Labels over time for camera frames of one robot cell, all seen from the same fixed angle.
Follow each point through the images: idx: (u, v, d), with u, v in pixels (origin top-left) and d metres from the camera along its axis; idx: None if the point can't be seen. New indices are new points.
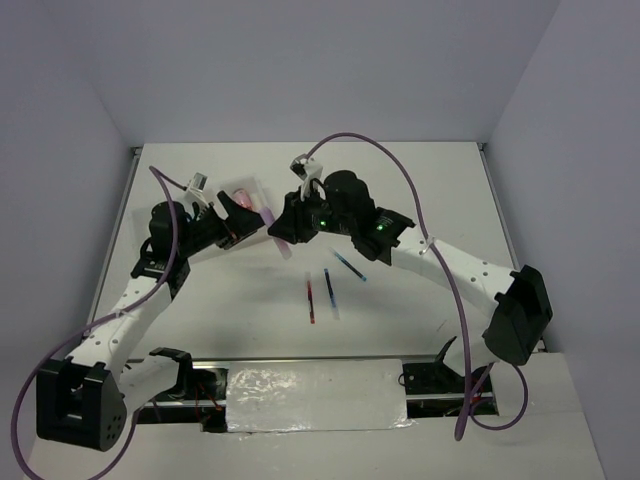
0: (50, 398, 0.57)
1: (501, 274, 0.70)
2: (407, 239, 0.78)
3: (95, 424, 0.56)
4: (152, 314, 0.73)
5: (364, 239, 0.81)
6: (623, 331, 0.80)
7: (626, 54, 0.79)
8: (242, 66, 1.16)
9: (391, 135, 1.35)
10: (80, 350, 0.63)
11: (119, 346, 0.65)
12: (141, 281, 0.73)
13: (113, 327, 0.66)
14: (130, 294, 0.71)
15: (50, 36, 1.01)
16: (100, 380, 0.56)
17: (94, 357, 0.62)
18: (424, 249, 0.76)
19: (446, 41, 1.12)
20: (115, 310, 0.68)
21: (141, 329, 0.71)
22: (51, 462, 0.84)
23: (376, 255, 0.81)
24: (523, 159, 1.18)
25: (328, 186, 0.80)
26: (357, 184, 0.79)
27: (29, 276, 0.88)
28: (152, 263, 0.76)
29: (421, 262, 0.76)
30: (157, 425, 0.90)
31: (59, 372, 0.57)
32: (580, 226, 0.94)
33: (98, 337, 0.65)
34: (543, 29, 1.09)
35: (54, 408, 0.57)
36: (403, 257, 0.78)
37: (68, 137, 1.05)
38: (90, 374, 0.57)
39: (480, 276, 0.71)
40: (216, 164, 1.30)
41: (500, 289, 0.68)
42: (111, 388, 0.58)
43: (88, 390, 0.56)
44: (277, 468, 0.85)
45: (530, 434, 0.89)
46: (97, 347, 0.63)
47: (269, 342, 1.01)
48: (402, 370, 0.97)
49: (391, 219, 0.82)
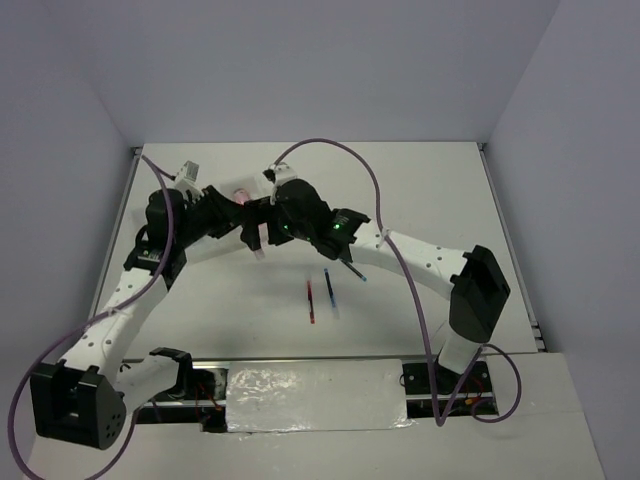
0: (45, 401, 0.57)
1: (453, 256, 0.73)
2: (364, 234, 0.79)
3: (93, 423, 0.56)
4: (147, 309, 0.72)
5: (323, 239, 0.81)
6: (623, 331, 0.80)
7: (627, 54, 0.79)
8: (243, 65, 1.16)
9: (392, 135, 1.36)
10: (74, 352, 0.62)
11: (113, 347, 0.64)
12: (134, 274, 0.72)
13: (106, 326, 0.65)
14: (123, 291, 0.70)
15: (49, 36, 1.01)
16: (93, 386, 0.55)
17: (88, 360, 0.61)
18: (380, 242, 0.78)
19: (445, 40, 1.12)
20: (108, 309, 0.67)
21: (136, 325, 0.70)
22: (51, 463, 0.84)
23: (336, 254, 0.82)
24: (523, 158, 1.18)
25: (279, 195, 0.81)
26: (308, 188, 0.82)
27: (29, 276, 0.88)
28: (146, 251, 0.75)
29: (379, 255, 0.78)
30: (156, 425, 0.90)
31: (52, 376, 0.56)
32: (580, 226, 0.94)
33: (91, 337, 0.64)
34: (543, 29, 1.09)
35: (51, 409, 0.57)
36: (360, 252, 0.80)
37: (67, 137, 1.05)
38: (85, 377, 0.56)
39: (435, 261, 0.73)
40: (216, 164, 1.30)
41: (454, 270, 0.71)
42: (106, 390, 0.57)
43: (82, 394, 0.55)
44: (277, 468, 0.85)
45: (530, 435, 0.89)
46: (90, 348, 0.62)
47: (269, 343, 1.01)
48: (403, 370, 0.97)
49: (346, 218, 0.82)
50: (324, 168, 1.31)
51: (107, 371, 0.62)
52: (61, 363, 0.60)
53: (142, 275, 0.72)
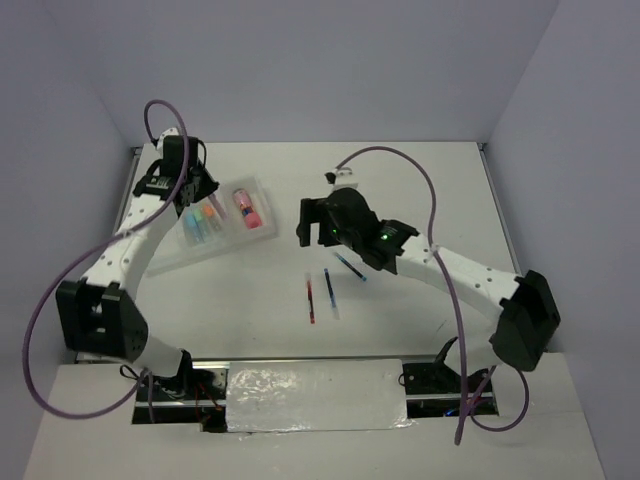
0: (73, 317, 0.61)
1: (505, 279, 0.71)
2: (411, 248, 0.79)
3: (120, 333, 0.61)
4: (157, 235, 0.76)
5: (370, 249, 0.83)
6: (624, 331, 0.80)
7: (627, 54, 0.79)
8: (243, 66, 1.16)
9: (392, 135, 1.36)
10: (94, 271, 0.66)
11: (130, 265, 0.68)
12: (144, 201, 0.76)
13: (123, 247, 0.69)
14: (135, 216, 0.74)
15: (49, 37, 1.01)
16: (116, 298, 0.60)
17: (109, 276, 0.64)
18: (428, 257, 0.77)
19: (445, 41, 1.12)
20: (122, 233, 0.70)
21: (148, 249, 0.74)
22: (51, 462, 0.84)
23: (382, 264, 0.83)
24: (523, 158, 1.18)
25: (328, 203, 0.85)
26: (358, 199, 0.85)
27: (29, 276, 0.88)
28: (154, 180, 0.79)
29: (425, 270, 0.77)
30: (156, 425, 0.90)
31: (76, 292, 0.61)
32: (580, 226, 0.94)
33: (109, 257, 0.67)
34: (543, 29, 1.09)
35: (78, 325, 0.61)
36: (405, 265, 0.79)
37: (68, 137, 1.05)
38: (106, 292, 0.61)
39: (484, 281, 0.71)
40: (217, 164, 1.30)
41: (505, 293, 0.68)
42: (128, 304, 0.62)
43: (106, 307, 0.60)
44: (277, 469, 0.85)
45: (530, 435, 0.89)
46: (110, 266, 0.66)
47: (269, 342, 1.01)
48: (403, 370, 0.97)
49: (394, 229, 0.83)
50: (324, 168, 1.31)
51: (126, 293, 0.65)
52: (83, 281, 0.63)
53: (152, 202, 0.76)
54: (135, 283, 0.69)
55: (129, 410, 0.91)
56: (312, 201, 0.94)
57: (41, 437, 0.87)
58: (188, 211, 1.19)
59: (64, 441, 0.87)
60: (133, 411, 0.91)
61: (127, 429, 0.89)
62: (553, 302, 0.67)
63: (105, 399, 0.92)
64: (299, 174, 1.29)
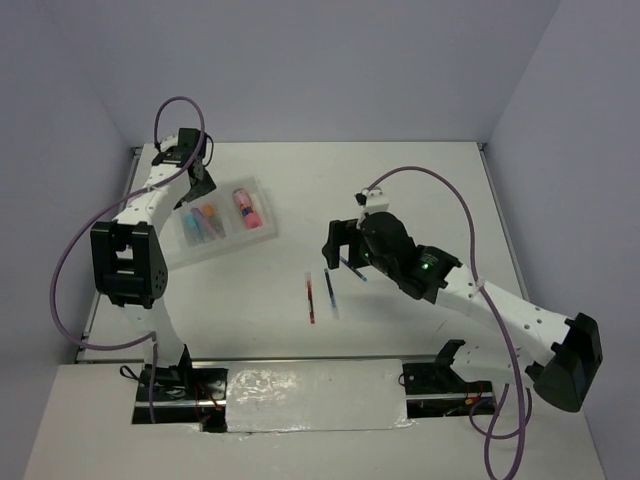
0: (105, 253, 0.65)
1: (555, 321, 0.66)
2: (454, 280, 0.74)
3: (147, 269, 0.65)
4: (175, 197, 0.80)
5: (409, 278, 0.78)
6: (624, 331, 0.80)
7: (628, 54, 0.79)
8: (243, 66, 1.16)
9: (392, 135, 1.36)
10: (124, 215, 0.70)
11: (154, 213, 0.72)
12: (162, 168, 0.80)
13: (148, 198, 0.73)
14: (156, 177, 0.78)
15: (49, 36, 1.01)
16: (146, 234, 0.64)
17: (137, 218, 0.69)
18: (473, 292, 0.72)
19: (445, 41, 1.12)
20: (146, 187, 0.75)
21: (167, 207, 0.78)
22: (51, 463, 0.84)
23: (420, 294, 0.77)
24: (523, 158, 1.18)
25: (364, 228, 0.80)
26: (396, 225, 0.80)
27: (30, 275, 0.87)
28: (171, 153, 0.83)
29: (470, 305, 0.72)
30: (156, 425, 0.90)
31: (109, 230, 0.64)
32: (580, 227, 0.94)
33: (136, 206, 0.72)
34: (543, 29, 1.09)
35: (109, 262, 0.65)
36: (447, 298, 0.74)
37: (68, 137, 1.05)
38: (136, 229, 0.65)
39: (534, 323, 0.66)
40: (217, 164, 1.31)
41: (556, 338, 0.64)
42: (155, 242, 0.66)
43: (136, 242, 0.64)
44: (277, 468, 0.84)
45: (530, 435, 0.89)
46: (137, 212, 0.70)
47: (269, 343, 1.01)
48: (402, 369, 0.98)
49: (434, 256, 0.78)
50: (324, 169, 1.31)
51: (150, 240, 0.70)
52: (115, 222, 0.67)
53: (169, 169, 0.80)
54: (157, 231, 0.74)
55: (129, 410, 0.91)
56: (342, 224, 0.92)
57: (41, 438, 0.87)
58: (189, 211, 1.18)
59: (63, 441, 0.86)
60: (133, 410, 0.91)
61: (127, 429, 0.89)
62: (598, 342, 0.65)
63: (105, 399, 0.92)
64: (299, 174, 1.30)
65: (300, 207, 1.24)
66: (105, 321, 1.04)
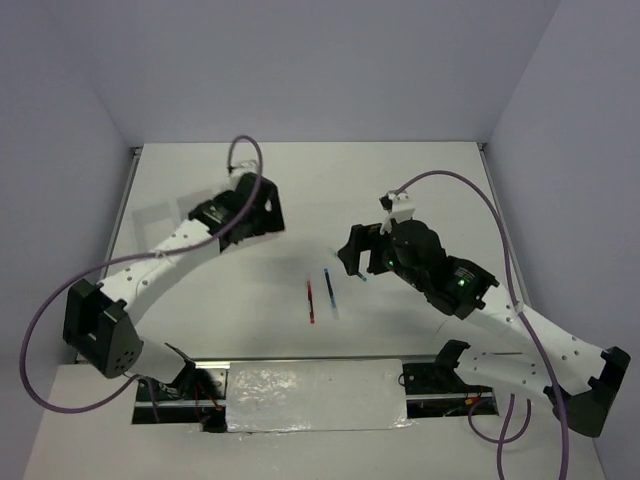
0: (76, 316, 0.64)
1: (591, 353, 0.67)
2: (492, 300, 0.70)
3: (105, 352, 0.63)
4: (192, 263, 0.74)
5: (440, 292, 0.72)
6: (624, 331, 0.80)
7: (628, 54, 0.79)
8: (243, 66, 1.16)
9: (391, 135, 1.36)
10: (113, 280, 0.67)
11: (147, 287, 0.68)
12: (192, 227, 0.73)
13: (149, 267, 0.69)
14: (179, 237, 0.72)
15: (50, 37, 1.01)
16: (111, 323, 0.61)
17: (121, 291, 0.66)
18: (511, 315, 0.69)
19: (445, 41, 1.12)
20: (155, 251, 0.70)
21: (177, 273, 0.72)
22: (51, 463, 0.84)
23: (452, 310, 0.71)
24: (523, 158, 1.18)
25: (397, 238, 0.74)
26: (430, 235, 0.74)
27: (29, 276, 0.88)
28: (213, 209, 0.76)
29: (505, 329, 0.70)
30: (156, 425, 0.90)
31: (85, 297, 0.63)
32: (581, 227, 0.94)
33: (133, 272, 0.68)
34: (543, 29, 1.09)
35: (78, 326, 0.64)
36: (482, 318, 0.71)
37: (68, 138, 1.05)
38: (110, 309, 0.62)
39: (572, 355, 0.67)
40: (217, 164, 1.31)
41: (593, 372, 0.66)
42: (125, 329, 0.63)
43: (102, 326, 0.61)
44: (277, 468, 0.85)
45: (530, 435, 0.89)
46: (127, 281, 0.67)
47: (268, 343, 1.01)
48: (402, 370, 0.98)
49: (469, 272, 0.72)
50: (324, 169, 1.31)
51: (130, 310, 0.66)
52: (99, 285, 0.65)
53: (198, 230, 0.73)
54: (149, 300, 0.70)
55: (129, 410, 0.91)
56: (365, 229, 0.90)
57: (41, 438, 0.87)
58: None
59: (64, 441, 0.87)
60: (133, 410, 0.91)
61: (127, 429, 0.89)
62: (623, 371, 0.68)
63: (104, 400, 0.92)
64: (299, 174, 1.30)
65: (300, 208, 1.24)
66: None
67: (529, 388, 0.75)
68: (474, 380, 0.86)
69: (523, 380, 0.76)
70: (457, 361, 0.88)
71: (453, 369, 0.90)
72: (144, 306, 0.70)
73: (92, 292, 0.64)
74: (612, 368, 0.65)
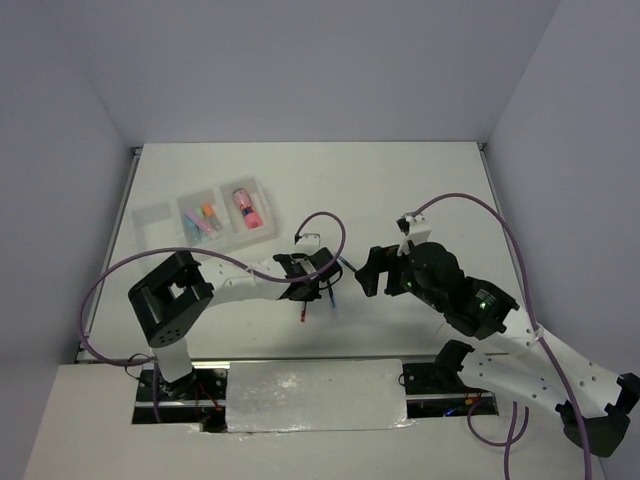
0: (163, 276, 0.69)
1: (607, 379, 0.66)
2: (513, 325, 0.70)
3: (165, 321, 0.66)
4: (260, 290, 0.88)
5: (460, 314, 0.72)
6: (626, 331, 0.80)
7: (628, 54, 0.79)
8: (243, 67, 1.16)
9: (391, 135, 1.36)
10: (211, 268, 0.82)
11: (228, 286, 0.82)
12: (277, 266, 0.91)
13: (239, 274, 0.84)
14: (266, 266, 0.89)
15: (49, 37, 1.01)
16: (199, 297, 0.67)
17: (214, 278, 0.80)
18: (531, 340, 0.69)
19: (445, 42, 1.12)
20: (249, 267, 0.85)
21: (247, 291, 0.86)
22: (51, 463, 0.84)
23: (473, 332, 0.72)
24: (523, 158, 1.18)
25: (415, 259, 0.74)
26: (448, 257, 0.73)
27: (29, 277, 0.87)
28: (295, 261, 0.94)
29: (525, 352, 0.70)
30: (156, 425, 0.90)
31: (184, 266, 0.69)
32: (580, 227, 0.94)
33: (226, 270, 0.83)
34: (544, 29, 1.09)
35: (156, 285, 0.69)
36: (503, 341, 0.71)
37: (66, 138, 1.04)
38: (199, 287, 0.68)
39: (589, 381, 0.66)
40: (216, 165, 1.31)
41: (609, 398, 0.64)
42: (197, 310, 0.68)
43: (188, 295, 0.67)
44: (277, 468, 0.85)
45: (531, 436, 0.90)
46: (219, 274, 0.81)
47: (269, 343, 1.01)
48: (402, 370, 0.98)
49: (490, 294, 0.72)
50: (324, 169, 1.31)
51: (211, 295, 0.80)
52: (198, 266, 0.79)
53: (280, 269, 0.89)
54: (220, 296, 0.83)
55: (129, 410, 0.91)
56: (383, 251, 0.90)
57: (41, 438, 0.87)
58: (188, 213, 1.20)
59: (63, 441, 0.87)
60: (133, 411, 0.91)
61: (126, 429, 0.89)
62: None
63: (104, 399, 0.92)
64: (300, 174, 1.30)
65: (301, 208, 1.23)
66: (104, 322, 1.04)
67: (538, 402, 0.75)
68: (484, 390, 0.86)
69: (533, 394, 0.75)
70: (461, 365, 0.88)
71: (456, 373, 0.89)
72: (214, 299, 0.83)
73: (191, 265, 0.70)
74: (628, 394, 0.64)
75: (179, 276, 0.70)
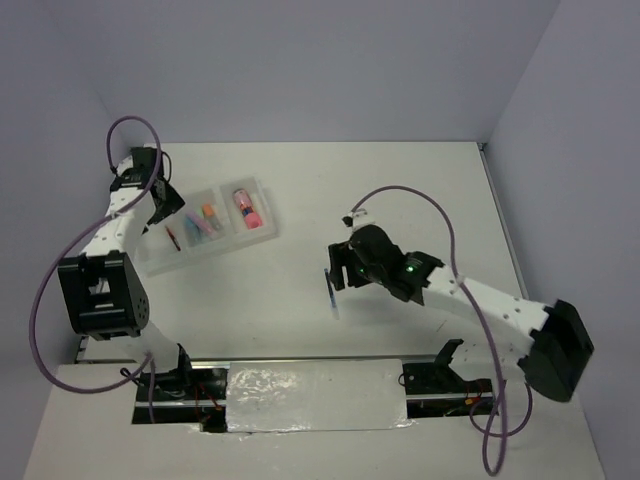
0: (78, 291, 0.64)
1: (533, 310, 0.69)
2: (437, 279, 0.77)
3: (128, 299, 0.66)
4: (140, 221, 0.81)
5: (396, 281, 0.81)
6: (623, 330, 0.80)
7: (625, 54, 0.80)
8: (243, 65, 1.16)
9: (391, 135, 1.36)
10: (91, 247, 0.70)
11: (123, 239, 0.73)
12: (123, 191, 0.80)
13: (114, 226, 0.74)
14: (118, 202, 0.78)
15: (48, 36, 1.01)
16: (121, 261, 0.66)
17: (107, 246, 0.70)
18: (454, 288, 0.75)
19: (445, 41, 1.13)
20: (111, 214, 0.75)
21: (134, 231, 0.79)
22: (52, 462, 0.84)
23: (410, 296, 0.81)
24: (523, 158, 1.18)
25: (352, 240, 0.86)
26: (380, 234, 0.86)
27: (27, 275, 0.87)
28: (127, 176, 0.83)
29: (453, 302, 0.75)
30: (156, 426, 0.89)
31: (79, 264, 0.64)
32: (579, 227, 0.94)
33: (103, 235, 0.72)
34: (543, 29, 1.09)
35: (84, 302, 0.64)
36: (433, 296, 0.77)
37: (66, 137, 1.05)
38: (108, 260, 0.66)
39: (513, 312, 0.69)
40: (216, 165, 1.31)
41: (534, 324, 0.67)
42: (130, 269, 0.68)
43: (111, 271, 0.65)
44: (277, 468, 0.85)
45: (529, 435, 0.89)
46: (105, 241, 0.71)
47: (269, 343, 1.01)
48: (402, 370, 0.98)
49: (418, 260, 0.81)
50: (324, 169, 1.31)
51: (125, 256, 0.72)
52: (83, 254, 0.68)
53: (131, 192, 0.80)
54: None
55: (129, 410, 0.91)
56: (338, 247, 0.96)
57: (41, 438, 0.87)
58: (188, 213, 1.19)
59: (63, 441, 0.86)
60: (133, 411, 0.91)
61: (126, 429, 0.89)
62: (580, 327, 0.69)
63: (103, 399, 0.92)
64: (300, 174, 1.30)
65: (301, 208, 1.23)
66: None
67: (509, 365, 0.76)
68: None
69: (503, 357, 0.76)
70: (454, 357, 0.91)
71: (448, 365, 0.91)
72: None
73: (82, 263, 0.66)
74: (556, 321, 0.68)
75: (85, 281, 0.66)
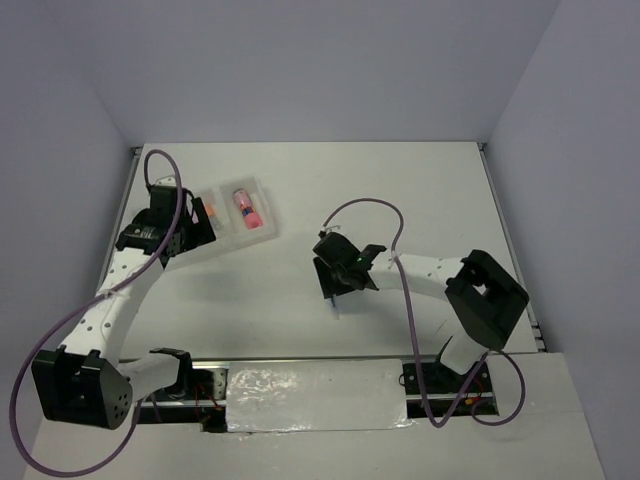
0: (51, 387, 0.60)
1: (450, 263, 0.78)
2: (380, 261, 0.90)
3: (103, 405, 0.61)
4: (142, 291, 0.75)
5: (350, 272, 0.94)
6: (624, 331, 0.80)
7: (626, 55, 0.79)
8: (243, 65, 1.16)
9: (391, 135, 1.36)
10: (74, 339, 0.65)
11: (112, 328, 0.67)
12: (127, 255, 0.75)
13: (104, 309, 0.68)
14: (120, 271, 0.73)
15: (48, 36, 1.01)
16: (98, 369, 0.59)
17: (88, 344, 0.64)
18: (391, 264, 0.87)
19: (445, 41, 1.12)
20: (103, 293, 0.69)
21: (132, 307, 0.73)
22: (52, 462, 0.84)
23: (365, 282, 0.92)
24: (523, 158, 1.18)
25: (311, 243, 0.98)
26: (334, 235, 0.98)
27: (27, 276, 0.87)
28: (137, 230, 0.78)
29: (393, 276, 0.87)
30: (156, 426, 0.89)
31: (54, 361, 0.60)
32: (579, 227, 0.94)
33: (89, 323, 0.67)
34: (544, 28, 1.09)
35: (58, 396, 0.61)
36: (379, 277, 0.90)
37: (66, 138, 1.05)
38: (86, 362, 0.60)
39: (435, 270, 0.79)
40: (216, 165, 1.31)
41: (450, 273, 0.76)
42: (109, 372, 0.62)
43: (87, 376, 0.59)
44: (277, 468, 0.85)
45: (529, 436, 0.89)
46: (89, 332, 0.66)
47: (269, 343, 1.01)
48: (403, 370, 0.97)
49: (367, 251, 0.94)
50: (324, 169, 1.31)
51: (108, 351, 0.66)
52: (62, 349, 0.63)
53: (136, 256, 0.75)
54: (118, 345, 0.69)
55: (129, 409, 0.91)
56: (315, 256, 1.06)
57: (40, 438, 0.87)
58: None
59: (63, 441, 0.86)
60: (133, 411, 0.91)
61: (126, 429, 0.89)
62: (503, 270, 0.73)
63: None
64: (300, 174, 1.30)
65: (301, 208, 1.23)
66: None
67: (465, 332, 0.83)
68: (461, 366, 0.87)
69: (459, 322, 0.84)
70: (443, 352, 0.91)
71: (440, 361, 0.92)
72: (116, 349, 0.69)
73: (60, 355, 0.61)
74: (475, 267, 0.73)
75: (63, 374, 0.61)
